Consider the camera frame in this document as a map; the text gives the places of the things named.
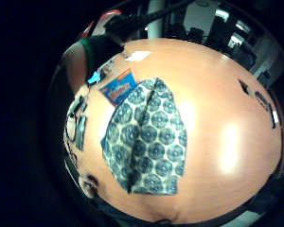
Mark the white pillar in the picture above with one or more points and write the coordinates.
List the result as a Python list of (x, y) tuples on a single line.
[(156, 19)]

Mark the small black wedge object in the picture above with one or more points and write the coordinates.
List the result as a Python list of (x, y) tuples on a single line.
[(244, 87)]

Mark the black white strip object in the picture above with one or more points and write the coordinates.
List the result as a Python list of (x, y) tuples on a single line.
[(274, 116)]

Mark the red chair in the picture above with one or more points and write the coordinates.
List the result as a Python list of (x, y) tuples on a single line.
[(110, 14)]

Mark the black boom rod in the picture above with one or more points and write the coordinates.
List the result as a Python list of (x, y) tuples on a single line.
[(142, 18)]

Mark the blue orange snack packet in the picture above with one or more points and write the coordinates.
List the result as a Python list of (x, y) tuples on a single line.
[(118, 90)]

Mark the white paper sheet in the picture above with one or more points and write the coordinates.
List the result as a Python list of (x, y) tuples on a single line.
[(138, 55)]

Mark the blue white patterned cloth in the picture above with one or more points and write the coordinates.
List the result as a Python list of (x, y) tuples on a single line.
[(148, 135)]

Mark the small cyan lit device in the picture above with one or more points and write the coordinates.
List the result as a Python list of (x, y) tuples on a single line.
[(94, 77)]

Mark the black office chair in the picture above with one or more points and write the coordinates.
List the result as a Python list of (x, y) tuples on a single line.
[(195, 34)]

